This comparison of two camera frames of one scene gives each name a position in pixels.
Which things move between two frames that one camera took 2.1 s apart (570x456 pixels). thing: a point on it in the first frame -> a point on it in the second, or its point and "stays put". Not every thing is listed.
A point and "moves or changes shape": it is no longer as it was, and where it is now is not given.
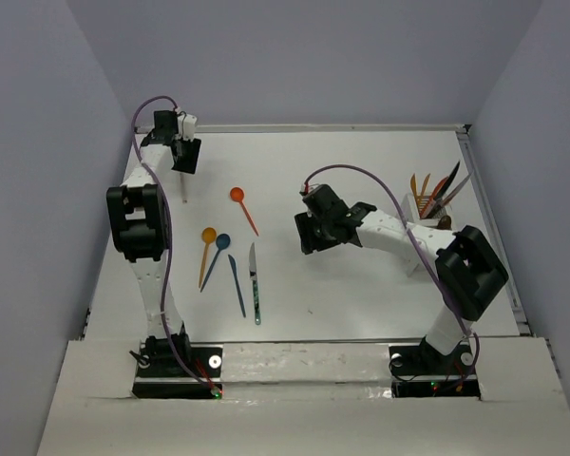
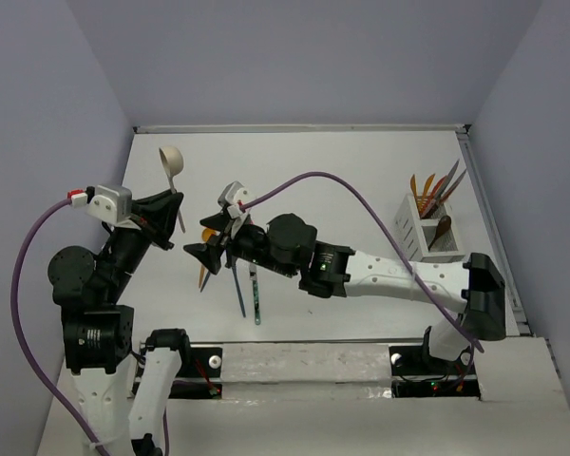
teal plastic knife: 233,265 stays put
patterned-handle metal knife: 254,277 stays put
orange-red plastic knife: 436,191 stays put
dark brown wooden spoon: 445,223 stays put
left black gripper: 187,164 -> 157,214
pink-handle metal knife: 446,199 -> 445,181
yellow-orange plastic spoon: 208,236 stays put
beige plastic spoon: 184,199 moves or changes shape
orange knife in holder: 413,185 stays put
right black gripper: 304,222 -> 210,253
